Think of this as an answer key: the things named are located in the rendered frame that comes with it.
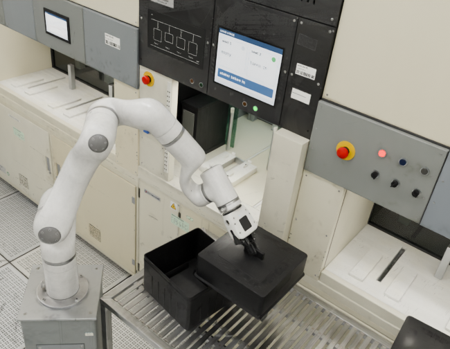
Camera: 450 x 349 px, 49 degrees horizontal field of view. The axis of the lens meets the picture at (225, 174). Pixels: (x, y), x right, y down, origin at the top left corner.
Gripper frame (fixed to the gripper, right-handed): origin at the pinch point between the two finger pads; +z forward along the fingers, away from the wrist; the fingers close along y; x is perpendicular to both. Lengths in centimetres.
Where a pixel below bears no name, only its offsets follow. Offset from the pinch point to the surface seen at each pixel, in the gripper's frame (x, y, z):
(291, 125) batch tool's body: -17.9, 28.7, -31.0
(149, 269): 35.2, -18.8, -8.8
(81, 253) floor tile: 172, 25, -19
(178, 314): 29.2, -21.3, 9.9
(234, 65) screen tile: -8, 29, -61
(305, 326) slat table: 6.7, 10.7, 38.5
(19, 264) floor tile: 185, -7, -32
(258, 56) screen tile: -19, 29, -58
